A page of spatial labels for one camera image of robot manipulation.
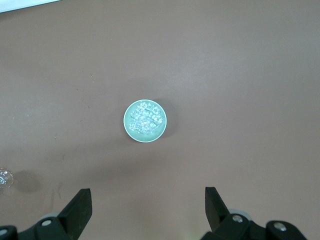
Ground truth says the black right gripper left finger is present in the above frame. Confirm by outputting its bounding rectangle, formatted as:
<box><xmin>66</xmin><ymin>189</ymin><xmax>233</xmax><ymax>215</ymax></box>
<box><xmin>0</xmin><ymin>188</ymin><xmax>93</xmax><ymax>240</ymax></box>

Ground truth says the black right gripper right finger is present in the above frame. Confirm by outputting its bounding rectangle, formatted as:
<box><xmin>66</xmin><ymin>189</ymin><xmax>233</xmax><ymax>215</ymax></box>
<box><xmin>201</xmin><ymin>186</ymin><xmax>307</xmax><ymax>240</ymax></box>

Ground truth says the pile of clear ice cubes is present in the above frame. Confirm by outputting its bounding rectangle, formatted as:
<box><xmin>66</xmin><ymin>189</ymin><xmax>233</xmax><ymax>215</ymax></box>
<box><xmin>129</xmin><ymin>100</ymin><xmax>165</xmax><ymax>136</ymax></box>

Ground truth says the clear stemmed wine glass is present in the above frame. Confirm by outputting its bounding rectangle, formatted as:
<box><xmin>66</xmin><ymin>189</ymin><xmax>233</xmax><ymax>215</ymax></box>
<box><xmin>0</xmin><ymin>168</ymin><xmax>14</xmax><ymax>189</ymax></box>

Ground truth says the pale green ceramic bowl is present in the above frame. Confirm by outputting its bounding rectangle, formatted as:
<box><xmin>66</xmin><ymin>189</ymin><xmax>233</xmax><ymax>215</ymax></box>
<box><xmin>123</xmin><ymin>99</ymin><xmax>168</xmax><ymax>144</ymax></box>

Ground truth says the brown table cover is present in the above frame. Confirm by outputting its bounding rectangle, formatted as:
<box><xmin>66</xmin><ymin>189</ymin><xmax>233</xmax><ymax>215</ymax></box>
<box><xmin>0</xmin><ymin>0</ymin><xmax>320</xmax><ymax>240</ymax></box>

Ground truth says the white table edge strip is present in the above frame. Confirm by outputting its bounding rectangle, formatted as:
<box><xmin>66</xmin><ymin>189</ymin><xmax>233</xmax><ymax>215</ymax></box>
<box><xmin>0</xmin><ymin>0</ymin><xmax>61</xmax><ymax>14</ymax></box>

